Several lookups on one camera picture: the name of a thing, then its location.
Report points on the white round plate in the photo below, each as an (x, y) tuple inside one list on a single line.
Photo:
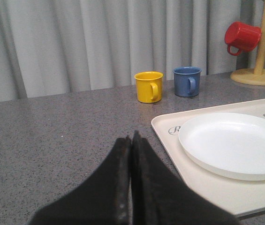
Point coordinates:
[(231, 145)]

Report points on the blue enamel mug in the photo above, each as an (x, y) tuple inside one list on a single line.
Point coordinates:
[(187, 81)]

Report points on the cream rabbit serving tray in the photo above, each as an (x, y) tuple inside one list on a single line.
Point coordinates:
[(242, 198)]

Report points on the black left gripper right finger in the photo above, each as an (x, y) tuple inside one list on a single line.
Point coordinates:
[(160, 198)]

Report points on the grey pleated curtain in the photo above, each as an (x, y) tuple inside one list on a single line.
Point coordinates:
[(50, 47)]

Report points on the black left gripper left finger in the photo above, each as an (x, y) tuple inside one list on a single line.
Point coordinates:
[(102, 199)]

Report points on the wooden mug tree stand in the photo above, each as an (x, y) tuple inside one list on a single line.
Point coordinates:
[(256, 75)]

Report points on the red enamel mug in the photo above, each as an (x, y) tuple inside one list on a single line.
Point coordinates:
[(241, 37)]

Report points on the yellow enamel mug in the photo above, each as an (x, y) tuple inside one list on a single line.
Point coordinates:
[(149, 86)]

